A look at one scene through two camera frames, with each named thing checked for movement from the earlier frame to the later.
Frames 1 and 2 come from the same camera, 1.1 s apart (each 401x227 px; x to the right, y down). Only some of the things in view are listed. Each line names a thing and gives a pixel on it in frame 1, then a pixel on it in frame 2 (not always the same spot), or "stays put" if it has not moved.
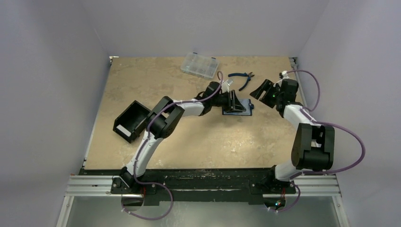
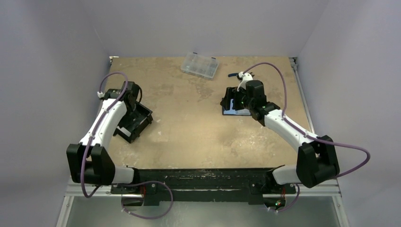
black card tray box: x=130 y=123 stays put
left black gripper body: x=222 y=100 to x=127 y=118
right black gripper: x=269 y=95 to x=229 y=102
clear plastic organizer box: x=199 y=65 stays put
